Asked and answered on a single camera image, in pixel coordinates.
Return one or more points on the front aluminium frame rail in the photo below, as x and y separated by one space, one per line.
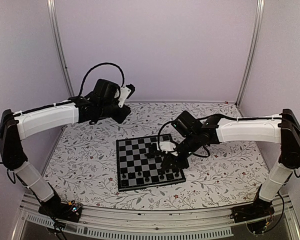
98 223

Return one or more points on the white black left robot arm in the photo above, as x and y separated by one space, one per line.
17 126

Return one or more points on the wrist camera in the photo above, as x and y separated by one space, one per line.
166 146
125 93

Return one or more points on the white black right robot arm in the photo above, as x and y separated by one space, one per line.
282 129

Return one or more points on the aluminium frame post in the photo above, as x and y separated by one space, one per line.
52 12
257 25

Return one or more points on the left rear aluminium frame post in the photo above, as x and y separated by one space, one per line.
52 12

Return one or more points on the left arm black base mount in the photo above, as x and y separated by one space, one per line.
56 209

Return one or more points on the black and grey chessboard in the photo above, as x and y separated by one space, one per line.
130 158

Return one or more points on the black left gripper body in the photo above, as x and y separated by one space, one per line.
107 111

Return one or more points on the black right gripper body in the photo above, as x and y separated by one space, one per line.
191 143

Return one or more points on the black chess piece cluster piece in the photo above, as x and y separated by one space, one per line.
153 152

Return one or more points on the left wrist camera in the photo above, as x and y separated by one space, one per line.
125 93

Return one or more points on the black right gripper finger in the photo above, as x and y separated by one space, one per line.
181 163
168 162

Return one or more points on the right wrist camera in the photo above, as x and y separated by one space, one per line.
166 146

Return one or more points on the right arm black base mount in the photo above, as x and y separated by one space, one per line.
260 213

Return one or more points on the right rear aluminium frame post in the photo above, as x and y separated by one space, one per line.
257 25

